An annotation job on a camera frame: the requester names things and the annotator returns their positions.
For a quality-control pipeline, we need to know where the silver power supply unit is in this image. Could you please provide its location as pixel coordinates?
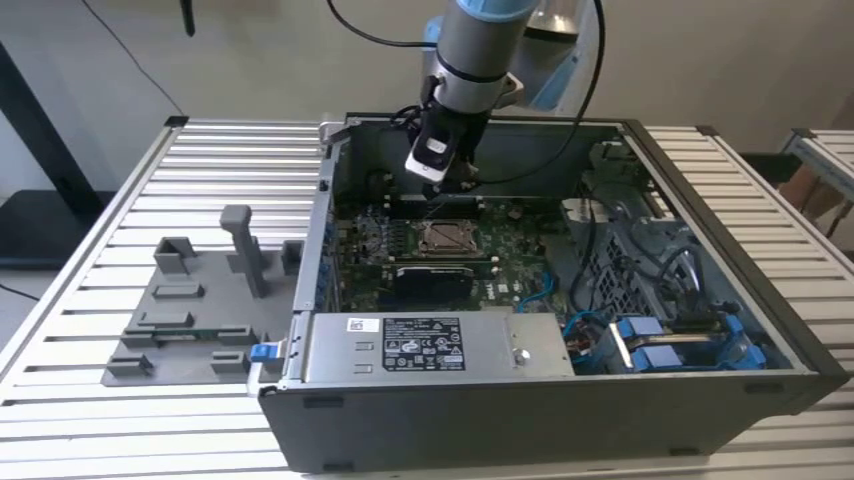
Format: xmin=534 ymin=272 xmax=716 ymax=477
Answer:
xmin=303 ymin=312 xmax=577 ymax=380

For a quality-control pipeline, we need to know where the blue wire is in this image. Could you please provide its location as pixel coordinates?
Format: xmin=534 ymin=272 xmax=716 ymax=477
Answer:
xmin=518 ymin=272 xmax=560 ymax=306

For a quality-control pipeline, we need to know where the CPU silver plate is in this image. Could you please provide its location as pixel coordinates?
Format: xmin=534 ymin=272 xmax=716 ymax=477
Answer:
xmin=430 ymin=225 xmax=473 ymax=249

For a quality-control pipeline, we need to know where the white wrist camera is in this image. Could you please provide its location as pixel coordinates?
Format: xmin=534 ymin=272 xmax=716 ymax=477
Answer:
xmin=405 ymin=130 xmax=464 ymax=182

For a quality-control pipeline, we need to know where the blue disk carrier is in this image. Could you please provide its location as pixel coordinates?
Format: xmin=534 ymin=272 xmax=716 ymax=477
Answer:
xmin=626 ymin=344 xmax=677 ymax=372
xmin=617 ymin=315 xmax=666 ymax=342

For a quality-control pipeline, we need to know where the green RAM stick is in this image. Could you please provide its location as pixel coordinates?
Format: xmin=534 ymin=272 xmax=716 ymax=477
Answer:
xmin=153 ymin=329 xmax=223 ymax=342

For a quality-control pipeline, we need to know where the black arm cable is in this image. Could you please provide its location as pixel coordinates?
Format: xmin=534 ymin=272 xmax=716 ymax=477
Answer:
xmin=325 ymin=0 xmax=610 ymax=184

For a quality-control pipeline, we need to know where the black graphics card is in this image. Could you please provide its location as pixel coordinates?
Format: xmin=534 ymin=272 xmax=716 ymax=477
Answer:
xmin=391 ymin=264 xmax=480 ymax=307

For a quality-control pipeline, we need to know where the dark grey PC case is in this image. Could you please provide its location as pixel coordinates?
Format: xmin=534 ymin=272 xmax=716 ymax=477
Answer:
xmin=246 ymin=112 xmax=853 ymax=474

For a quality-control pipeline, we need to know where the metal slat side table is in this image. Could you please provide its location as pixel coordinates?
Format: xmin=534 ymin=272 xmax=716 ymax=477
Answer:
xmin=780 ymin=127 xmax=854 ymax=201

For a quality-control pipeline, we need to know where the brown cardboard box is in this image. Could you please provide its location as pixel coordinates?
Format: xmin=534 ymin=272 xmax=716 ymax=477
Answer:
xmin=777 ymin=164 xmax=854 ymax=242

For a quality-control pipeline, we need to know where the thin black wall wire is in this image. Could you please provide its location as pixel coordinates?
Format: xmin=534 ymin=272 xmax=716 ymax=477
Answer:
xmin=83 ymin=0 xmax=186 ymax=117

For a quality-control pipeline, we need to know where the grey parts rack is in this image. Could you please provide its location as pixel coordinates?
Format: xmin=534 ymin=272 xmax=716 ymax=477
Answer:
xmin=99 ymin=204 xmax=310 ymax=387

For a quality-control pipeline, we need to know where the green motherboard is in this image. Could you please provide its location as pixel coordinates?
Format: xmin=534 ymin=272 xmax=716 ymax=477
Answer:
xmin=326 ymin=199 xmax=569 ymax=316

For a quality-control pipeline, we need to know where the blue plastic bracket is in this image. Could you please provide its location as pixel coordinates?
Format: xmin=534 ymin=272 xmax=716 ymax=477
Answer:
xmin=724 ymin=312 xmax=768 ymax=370

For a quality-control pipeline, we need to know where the metal socket cover frame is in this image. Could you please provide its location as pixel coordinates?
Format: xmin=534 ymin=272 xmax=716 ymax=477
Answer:
xmin=417 ymin=219 xmax=484 ymax=257

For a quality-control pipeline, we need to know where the grey metal drive cage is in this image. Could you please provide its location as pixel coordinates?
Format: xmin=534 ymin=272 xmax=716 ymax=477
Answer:
xmin=564 ymin=194 xmax=736 ymax=324

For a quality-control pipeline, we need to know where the black stand with base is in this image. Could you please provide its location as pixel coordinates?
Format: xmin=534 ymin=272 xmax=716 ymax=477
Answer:
xmin=0 ymin=42 xmax=117 ymax=272

